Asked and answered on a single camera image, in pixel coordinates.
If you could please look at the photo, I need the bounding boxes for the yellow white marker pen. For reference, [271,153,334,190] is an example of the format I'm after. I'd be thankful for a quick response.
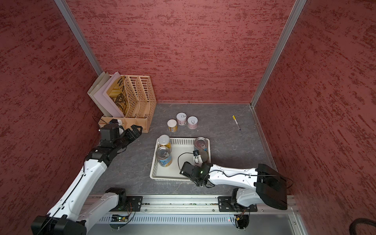
[233,115,241,130]

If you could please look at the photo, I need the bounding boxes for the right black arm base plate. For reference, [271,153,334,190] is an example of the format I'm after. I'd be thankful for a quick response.
[217,196,258,212]

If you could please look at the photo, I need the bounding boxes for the small yellow can white lid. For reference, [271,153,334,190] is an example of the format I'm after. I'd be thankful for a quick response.
[167,119,178,132]

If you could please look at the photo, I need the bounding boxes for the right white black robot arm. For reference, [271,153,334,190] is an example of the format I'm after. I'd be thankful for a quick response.
[180,162,288,211]

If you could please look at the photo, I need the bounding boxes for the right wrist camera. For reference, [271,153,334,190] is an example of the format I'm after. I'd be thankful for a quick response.
[193,150,203,166]

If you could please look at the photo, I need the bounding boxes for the beige plastic file organizer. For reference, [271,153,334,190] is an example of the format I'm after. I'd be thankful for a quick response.
[98,75,157,133]

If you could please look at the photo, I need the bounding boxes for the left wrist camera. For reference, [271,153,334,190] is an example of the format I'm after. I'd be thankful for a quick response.
[99,123,124,142]

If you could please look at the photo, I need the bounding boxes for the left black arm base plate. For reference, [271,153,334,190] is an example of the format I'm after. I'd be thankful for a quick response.
[116,196,143,213]

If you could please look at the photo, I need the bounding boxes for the yellow labelled tall can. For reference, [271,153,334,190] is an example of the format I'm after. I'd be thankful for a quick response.
[158,135,172,150]

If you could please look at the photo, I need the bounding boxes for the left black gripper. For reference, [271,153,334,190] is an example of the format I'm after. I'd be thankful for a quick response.
[113,125,143,150]

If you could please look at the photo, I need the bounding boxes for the brown patterned magazine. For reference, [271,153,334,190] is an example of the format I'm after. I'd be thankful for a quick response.
[106,76,129,117]

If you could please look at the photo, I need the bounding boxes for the black cable loop corner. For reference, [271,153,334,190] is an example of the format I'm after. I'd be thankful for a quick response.
[349,217,376,235]

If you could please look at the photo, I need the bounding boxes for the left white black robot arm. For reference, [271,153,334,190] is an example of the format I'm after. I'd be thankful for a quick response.
[31,120,143,235]

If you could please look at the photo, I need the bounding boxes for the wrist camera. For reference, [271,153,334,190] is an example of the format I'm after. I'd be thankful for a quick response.
[99,123,124,142]
[193,150,203,166]

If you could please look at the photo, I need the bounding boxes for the dark red labelled can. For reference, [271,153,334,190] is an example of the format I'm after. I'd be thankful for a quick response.
[198,150,209,163]

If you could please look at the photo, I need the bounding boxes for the small pink can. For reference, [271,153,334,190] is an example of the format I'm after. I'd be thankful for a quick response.
[176,112,187,126]
[187,116,198,130]

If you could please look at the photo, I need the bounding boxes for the aluminium front rail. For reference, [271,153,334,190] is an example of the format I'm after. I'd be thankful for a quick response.
[60,194,300,215]

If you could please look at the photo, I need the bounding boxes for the white perforated plastic basket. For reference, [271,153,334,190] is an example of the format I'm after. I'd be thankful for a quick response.
[150,137,211,182]

